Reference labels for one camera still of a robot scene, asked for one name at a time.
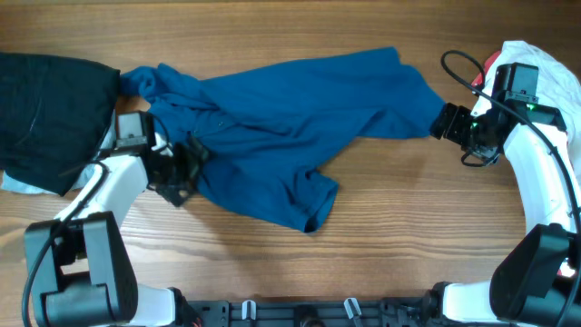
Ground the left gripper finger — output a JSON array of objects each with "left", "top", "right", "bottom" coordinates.
[
  {"left": 156, "top": 187, "right": 195, "bottom": 207},
  {"left": 186, "top": 134, "right": 211, "bottom": 165}
]

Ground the blue polo shirt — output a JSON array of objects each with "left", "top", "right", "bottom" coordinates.
[{"left": 121, "top": 47, "right": 444, "bottom": 233}]

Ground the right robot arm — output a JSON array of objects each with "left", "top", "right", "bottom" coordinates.
[{"left": 430, "top": 63, "right": 580, "bottom": 326}]

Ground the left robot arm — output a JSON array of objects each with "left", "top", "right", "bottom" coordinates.
[{"left": 21, "top": 112, "right": 210, "bottom": 326}]

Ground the red t-shirt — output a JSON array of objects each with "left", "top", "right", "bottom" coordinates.
[{"left": 475, "top": 41, "right": 580, "bottom": 232}]

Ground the white printed t-shirt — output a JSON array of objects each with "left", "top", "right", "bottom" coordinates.
[{"left": 471, "top": 41, "right": 580, "bottom": 183}]

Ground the black folded garment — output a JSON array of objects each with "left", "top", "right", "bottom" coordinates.
[{"left": 1, "top": 53, "right": 120, "bottom": 195}]

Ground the light grey folded garment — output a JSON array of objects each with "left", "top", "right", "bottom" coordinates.
[{"left": 1, "top": 110, "right": 116, "bottom": 194}]

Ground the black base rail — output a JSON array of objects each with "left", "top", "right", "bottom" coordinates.
[{"left": 190, "top": 298, "right": 446, "bottom": 327}]

